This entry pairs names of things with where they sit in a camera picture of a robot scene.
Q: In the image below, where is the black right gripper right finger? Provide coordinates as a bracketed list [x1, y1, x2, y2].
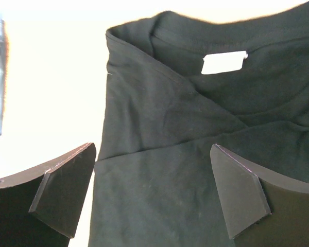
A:
[210, 145, 309, 246]

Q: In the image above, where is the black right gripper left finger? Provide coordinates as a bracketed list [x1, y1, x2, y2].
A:
[0, 143, 96, 247]

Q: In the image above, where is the black t-shirt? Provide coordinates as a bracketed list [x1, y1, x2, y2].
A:
[89, 1, 309, 246]

